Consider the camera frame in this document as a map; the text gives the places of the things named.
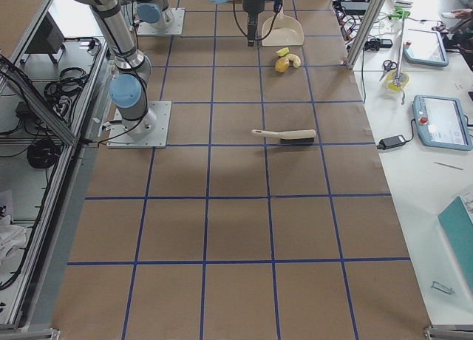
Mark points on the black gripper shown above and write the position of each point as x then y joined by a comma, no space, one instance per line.
252,8

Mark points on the yellow green sponge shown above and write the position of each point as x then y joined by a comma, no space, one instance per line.
282,52

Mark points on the beige curved trash piece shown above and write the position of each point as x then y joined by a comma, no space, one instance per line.
294,59

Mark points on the beige hand brush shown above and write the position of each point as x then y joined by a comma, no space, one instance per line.
306,136

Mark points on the long metal rod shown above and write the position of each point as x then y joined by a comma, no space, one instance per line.
399,55

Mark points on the yellow tape roll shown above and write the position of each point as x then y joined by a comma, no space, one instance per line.
388,81

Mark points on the far blue teach pendant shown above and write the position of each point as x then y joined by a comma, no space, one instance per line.
425,47

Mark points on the blue teach pendant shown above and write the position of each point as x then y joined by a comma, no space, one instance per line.
425,47
441,122

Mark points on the black power adapter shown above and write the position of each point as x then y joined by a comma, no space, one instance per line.
392,142

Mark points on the near blue teach pendant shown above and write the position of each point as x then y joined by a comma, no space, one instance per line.
441,122

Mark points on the teal notebook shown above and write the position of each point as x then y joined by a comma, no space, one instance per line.
457,226

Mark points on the white crumpled cloth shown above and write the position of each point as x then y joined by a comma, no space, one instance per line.
13,238

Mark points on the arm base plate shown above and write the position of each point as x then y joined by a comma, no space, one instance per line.
154,22
151,132

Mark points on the aluminium frame post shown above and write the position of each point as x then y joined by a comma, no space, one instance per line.
368,21

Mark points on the black handled scissors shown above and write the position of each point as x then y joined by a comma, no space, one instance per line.
388,66

